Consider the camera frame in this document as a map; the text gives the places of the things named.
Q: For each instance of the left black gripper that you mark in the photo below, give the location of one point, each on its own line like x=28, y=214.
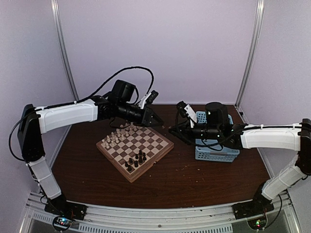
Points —
x=148, y=113

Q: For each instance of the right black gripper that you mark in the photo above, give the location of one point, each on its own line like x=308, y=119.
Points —
x=184, y=126

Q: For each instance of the wooden chess board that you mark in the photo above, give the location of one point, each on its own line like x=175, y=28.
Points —
x=151, y=142

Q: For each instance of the light blue plastic basket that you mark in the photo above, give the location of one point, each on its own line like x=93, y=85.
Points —
x=217, y=154

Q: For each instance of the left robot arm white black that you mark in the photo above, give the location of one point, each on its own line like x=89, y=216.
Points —
x=37, y=121

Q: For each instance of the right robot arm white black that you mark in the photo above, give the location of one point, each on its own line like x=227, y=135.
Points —
x=217, y=130

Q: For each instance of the row of white chess pieces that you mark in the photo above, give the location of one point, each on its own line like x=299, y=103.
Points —
x=122, y=132

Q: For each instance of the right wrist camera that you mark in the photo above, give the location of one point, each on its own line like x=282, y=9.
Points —
x=186, y=111

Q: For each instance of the front aluminium rail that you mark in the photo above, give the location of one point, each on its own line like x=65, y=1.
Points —
x=210, y=219

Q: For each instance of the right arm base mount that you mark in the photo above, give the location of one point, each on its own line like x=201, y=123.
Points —
x=250, y=209

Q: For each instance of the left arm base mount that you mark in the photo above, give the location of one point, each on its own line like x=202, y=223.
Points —
x=70, y=210

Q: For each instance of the right aluminium frame post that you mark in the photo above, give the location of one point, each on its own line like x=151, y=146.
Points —
x=252, y=51

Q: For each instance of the aluminium frame post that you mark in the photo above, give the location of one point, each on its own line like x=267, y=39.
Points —
x=252, y=51
x=63, y=50

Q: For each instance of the left aluminium frame post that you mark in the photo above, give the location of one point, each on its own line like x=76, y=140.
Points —
x=63, y=50

